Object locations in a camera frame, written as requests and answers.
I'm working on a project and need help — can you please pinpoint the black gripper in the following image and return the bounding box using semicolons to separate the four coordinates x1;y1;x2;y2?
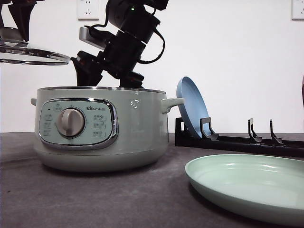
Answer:
71;31;146;88

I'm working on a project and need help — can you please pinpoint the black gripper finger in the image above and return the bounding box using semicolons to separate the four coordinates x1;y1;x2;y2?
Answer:
0;3;5;29
8;0;36;42

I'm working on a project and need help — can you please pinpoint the glass pot lid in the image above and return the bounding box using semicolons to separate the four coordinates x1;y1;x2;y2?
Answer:
0;28;71;66

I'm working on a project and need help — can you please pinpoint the green plate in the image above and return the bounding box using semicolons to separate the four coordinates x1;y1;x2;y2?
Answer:
185;154;304;226

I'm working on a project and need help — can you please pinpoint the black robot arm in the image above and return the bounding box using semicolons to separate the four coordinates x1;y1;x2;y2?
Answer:
71;0;169;88

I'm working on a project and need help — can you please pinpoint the green electric steamer pot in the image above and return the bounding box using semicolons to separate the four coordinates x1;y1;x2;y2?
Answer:
31;86;184;173

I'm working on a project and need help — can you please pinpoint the blue plate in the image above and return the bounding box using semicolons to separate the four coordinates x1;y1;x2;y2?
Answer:
176;77;209;139

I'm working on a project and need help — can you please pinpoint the black plate rack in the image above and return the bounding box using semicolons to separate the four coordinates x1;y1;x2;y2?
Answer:
175;117;304;157

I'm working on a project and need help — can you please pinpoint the pink plate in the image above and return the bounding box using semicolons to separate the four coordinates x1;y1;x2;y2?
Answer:
302;75;304;105

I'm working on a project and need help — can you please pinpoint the black camera cable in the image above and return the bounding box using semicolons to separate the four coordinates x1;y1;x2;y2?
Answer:
84;1;165;64

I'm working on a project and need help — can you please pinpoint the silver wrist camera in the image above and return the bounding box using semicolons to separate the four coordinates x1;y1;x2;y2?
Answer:
79;27;106;50

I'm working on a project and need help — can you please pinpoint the left white wall socket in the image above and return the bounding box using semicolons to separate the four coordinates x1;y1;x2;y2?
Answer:
77;0;99;22

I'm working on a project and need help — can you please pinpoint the white wall socket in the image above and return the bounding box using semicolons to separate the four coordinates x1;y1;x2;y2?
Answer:
292;0;304;21
77;0;99;22

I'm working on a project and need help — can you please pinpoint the right white wall socket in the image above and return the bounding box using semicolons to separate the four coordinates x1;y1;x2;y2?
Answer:
292;0;304;21

